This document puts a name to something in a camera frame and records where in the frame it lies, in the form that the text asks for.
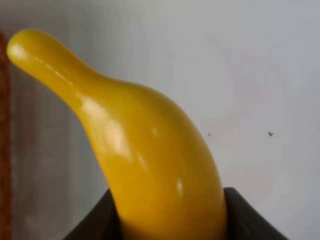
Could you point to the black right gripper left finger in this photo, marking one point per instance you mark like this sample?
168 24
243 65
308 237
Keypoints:
101 223

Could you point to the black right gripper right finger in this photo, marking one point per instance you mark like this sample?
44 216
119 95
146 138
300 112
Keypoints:
244 222

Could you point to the yellow banana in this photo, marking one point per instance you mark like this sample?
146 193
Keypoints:
160 172

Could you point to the brown wicker basket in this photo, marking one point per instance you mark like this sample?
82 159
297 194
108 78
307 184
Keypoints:
5 144

